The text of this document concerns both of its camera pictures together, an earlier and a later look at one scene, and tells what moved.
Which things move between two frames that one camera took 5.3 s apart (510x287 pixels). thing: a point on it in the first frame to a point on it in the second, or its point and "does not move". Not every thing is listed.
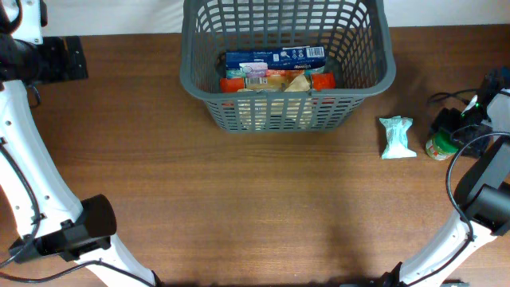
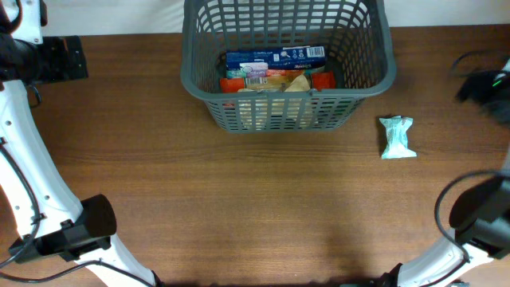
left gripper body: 51,64 does not move
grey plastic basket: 357,39 does not move
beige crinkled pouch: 272,109 does not move
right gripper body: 467,123 to 487,89
